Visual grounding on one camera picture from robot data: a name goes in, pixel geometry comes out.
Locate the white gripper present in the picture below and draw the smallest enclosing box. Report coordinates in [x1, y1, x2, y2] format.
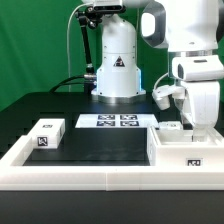
[172, 55, 224, 140]

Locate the white cabinet body box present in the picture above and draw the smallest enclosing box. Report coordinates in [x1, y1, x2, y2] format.
[147, 126, 224, 167]

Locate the white cabinet door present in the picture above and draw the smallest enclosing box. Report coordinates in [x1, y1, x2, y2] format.
[159, 121, 183, 130]

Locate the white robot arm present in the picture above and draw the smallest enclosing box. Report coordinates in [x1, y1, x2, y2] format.
[82, 0, 224, 138]

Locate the white cabinet top block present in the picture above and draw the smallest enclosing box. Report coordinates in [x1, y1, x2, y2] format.
[28, 118, 65, 149]

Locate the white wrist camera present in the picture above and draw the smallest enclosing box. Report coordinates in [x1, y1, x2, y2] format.
[152, 85, 173, 110]

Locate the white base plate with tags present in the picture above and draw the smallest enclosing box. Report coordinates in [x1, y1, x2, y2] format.
[75, 114, 158, 128]

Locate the black cable bundle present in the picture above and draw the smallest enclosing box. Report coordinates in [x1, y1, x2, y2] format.
[49, 75, 98, 93]

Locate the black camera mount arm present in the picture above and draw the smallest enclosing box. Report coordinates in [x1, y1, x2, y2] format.
[75, 6, 101, 75]

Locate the overhead camera bar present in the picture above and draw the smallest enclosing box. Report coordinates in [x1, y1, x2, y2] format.
[87, 5, 126, 14]

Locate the white cable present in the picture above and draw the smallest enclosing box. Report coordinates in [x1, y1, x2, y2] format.
[66, 3, 86, 92]

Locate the white U-shaped border frame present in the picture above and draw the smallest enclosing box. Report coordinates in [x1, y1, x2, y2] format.
[0, 135, 224, 191]

